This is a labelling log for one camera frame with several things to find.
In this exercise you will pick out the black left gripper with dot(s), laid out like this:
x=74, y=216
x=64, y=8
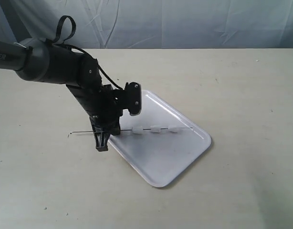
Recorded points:
x=104, y=115

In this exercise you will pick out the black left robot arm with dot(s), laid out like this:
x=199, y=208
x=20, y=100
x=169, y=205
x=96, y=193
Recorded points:
x=40, y=61

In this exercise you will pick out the white rectangular plastic tray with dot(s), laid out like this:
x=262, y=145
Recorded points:
x=159, y=158

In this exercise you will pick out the grey wrinkled backdrop cloth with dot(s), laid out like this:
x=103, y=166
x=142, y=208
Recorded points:
x=154, y=24

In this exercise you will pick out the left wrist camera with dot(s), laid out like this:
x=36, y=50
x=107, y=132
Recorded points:
x=133, y=98

